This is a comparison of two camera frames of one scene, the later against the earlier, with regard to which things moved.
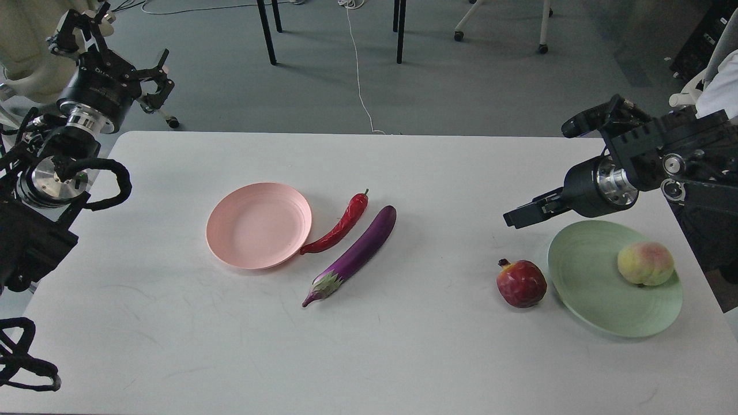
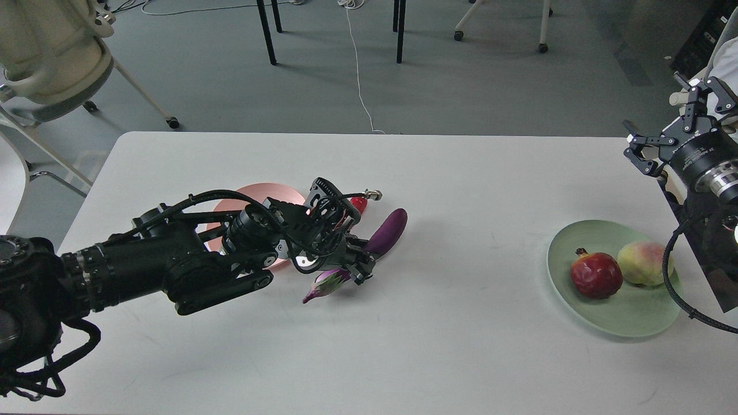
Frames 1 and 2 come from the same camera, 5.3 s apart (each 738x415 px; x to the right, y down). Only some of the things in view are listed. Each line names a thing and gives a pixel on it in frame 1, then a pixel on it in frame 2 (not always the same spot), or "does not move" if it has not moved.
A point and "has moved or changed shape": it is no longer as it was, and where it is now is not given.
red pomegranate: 521,283 to 597,275
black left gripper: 103,87 to 312,236
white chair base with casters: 547,13 does not move
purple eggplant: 354,261 has moved or changed shape
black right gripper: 592,188 to 703,163
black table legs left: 267,27 does not move
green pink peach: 646,263 does not move
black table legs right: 402,7 does not move
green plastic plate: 582,262 does not move
